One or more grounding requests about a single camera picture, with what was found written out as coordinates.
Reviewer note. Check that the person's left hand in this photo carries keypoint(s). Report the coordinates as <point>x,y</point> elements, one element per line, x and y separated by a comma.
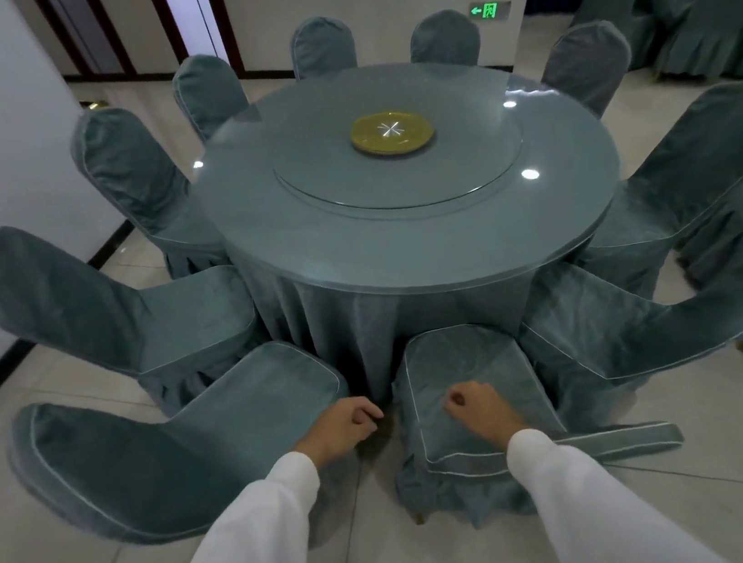
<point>341,430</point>

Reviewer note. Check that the person's right hand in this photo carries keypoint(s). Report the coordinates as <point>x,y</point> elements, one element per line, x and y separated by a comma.
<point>490,416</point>

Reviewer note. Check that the person's left forearm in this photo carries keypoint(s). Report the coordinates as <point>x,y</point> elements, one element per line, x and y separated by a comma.
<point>245,557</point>

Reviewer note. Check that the person's right forearm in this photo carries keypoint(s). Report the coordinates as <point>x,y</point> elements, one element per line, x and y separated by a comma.
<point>597,515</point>

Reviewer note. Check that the teal tablecloth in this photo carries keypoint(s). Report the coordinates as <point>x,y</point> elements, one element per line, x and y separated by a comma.
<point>351,336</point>

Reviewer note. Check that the round teal table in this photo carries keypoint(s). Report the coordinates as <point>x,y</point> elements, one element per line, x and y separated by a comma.
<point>312,252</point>

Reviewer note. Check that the round glass turntable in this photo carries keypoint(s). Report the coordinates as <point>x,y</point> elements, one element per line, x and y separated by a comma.
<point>331,187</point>

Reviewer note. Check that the gold turntable hub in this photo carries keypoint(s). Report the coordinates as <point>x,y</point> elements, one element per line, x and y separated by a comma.
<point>370,147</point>

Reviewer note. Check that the green lit exit sign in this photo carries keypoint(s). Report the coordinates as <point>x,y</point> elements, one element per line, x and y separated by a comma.
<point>490,10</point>

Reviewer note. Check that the dark framed glass window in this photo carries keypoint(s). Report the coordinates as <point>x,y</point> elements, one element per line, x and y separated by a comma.
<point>81,29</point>
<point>189,14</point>

